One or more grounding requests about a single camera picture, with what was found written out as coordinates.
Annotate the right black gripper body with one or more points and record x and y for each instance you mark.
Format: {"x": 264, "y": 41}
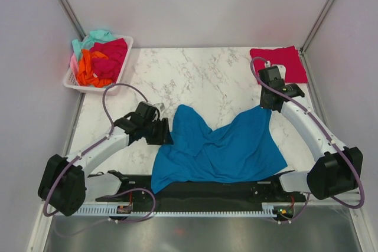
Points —
{"x": 263, "y": 101}

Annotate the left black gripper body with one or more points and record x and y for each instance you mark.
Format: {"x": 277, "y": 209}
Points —
{"x": 150, "y": 131}

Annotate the blue t shirt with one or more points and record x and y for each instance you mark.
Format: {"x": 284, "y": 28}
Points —
{"x": 241, "y": 151}

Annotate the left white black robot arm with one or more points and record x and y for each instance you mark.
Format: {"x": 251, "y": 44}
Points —
{"x": 62, "y": 186}

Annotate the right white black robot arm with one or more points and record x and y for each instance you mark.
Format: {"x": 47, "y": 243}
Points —
{"x": 337, "y": 168}

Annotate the folded red t shirt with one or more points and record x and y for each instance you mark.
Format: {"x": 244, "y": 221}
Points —
{"x": 287, "y": 57}

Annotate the crumpled magenta t shirt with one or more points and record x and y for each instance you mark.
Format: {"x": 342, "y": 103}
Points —
{"x": 116, "y": 51}

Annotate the orange t shirt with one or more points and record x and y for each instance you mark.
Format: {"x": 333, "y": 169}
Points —
{"x": 85, "y": 75}

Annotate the white plastic laundry basket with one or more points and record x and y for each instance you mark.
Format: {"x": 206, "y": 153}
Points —
{"x": 71, "y": 82}

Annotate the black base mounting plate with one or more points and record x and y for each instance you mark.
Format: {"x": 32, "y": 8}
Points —
{"x": 203, "y": 196}

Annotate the pink t shirt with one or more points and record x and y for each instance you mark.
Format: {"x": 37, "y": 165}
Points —
{"x": 73, "y": 64}

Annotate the mint green t shirt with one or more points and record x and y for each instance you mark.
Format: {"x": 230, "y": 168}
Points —
{"x": 100, "y": 36}

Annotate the white slotted cable duct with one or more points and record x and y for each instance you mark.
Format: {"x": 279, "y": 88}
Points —
{"x": 106, "y": 209}

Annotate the right aluminium frame post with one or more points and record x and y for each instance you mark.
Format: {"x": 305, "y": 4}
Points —
{"x": 326, "y": 8}

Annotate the aluminium frame post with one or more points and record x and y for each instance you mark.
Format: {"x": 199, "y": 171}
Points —
{"x": 65, "y": 4}
{"x": 326, "y": 8}

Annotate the left aluminium frame post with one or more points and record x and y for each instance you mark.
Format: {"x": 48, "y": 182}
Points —
{"x": 65, "y": 4}

